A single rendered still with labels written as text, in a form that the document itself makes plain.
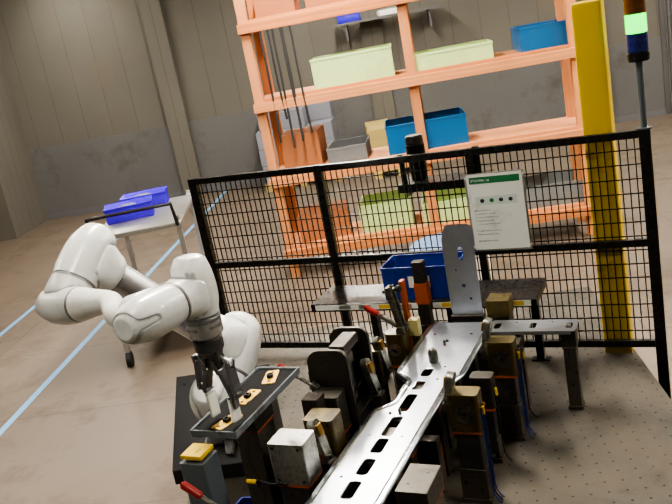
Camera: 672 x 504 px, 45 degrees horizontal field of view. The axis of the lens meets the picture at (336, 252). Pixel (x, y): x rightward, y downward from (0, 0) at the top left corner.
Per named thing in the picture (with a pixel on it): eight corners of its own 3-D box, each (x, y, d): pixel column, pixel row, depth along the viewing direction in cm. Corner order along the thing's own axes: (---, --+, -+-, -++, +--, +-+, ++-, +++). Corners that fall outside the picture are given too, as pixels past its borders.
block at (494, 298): (519, 393, 290) (507, 300, 280) (497, 393, 293) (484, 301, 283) (524, 383, 297) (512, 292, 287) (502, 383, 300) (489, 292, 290)
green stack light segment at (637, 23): (646, 31, 262) (645, 12, 260) (624, 35, 265) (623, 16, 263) (648, 30, 268) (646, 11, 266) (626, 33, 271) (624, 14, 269)
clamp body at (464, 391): (502, 507, 228) (486, 397, 219) (461, 504, 233) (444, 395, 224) (507, 493, 234) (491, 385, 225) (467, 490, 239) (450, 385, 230)
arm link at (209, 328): (200, 323, 193) (206, 345, 195) (227, 308, 200) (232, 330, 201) (175, 319, 199) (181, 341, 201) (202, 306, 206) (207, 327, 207)
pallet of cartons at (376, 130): (425, 156, 1181) (418, 112, 1163) (428, 171, 1074) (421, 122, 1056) (371, 165, 1190) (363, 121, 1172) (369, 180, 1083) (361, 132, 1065)
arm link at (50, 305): (53, 310, 219) (73, 267, 226) (17, 314, 230) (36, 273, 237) (89, 332, 228) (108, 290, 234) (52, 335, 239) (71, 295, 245)
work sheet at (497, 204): (532, 248, 303) (523, 169, 294) (474, 252, 312) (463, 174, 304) (533, 247, 304) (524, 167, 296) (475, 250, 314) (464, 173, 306)
